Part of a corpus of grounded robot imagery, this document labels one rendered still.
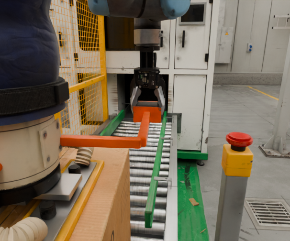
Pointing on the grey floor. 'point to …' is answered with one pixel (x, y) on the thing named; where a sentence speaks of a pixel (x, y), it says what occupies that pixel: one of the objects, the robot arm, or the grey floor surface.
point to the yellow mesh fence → (92, 66)
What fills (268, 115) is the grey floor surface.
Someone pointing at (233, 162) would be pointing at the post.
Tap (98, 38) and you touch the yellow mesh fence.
